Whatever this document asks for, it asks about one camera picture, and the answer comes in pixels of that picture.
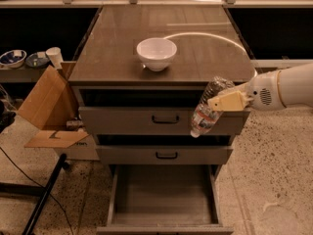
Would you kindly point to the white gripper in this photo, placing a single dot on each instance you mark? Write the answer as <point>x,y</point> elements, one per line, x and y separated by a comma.
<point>263,91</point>

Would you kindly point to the clear plastic water bottle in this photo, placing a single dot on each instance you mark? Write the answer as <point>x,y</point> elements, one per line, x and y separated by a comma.
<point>204,117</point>

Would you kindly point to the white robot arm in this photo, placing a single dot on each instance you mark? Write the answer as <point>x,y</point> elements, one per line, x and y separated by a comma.
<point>295,86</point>

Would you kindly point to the grey drawer cabinet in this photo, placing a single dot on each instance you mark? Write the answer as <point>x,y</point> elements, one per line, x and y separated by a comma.
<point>207,42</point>

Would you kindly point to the middle drawer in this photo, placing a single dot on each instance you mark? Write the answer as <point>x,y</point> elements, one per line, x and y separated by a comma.
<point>163,150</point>

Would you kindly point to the drawer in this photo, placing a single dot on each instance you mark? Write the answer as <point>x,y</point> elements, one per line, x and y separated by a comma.
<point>134,112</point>
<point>164,200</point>
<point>163,150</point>

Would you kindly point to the bottom drawer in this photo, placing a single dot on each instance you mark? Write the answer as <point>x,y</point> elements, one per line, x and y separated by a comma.
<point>164,200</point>

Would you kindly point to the top drawer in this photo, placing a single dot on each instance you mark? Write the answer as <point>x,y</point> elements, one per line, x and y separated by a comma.
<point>134,112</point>

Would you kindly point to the white bowl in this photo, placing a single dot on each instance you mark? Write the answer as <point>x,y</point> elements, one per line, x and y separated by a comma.
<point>156,54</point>

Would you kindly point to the brown cardboard box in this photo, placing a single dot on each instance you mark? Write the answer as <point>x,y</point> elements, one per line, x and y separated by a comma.
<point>48,107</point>

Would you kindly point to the black metal stand leg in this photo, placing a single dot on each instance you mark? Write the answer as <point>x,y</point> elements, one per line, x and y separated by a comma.
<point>43,197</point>

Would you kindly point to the white paper cup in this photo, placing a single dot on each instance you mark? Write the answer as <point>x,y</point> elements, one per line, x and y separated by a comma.
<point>55,56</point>

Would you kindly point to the blue patterned bowl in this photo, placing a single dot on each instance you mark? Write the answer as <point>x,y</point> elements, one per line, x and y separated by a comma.
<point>13,59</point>

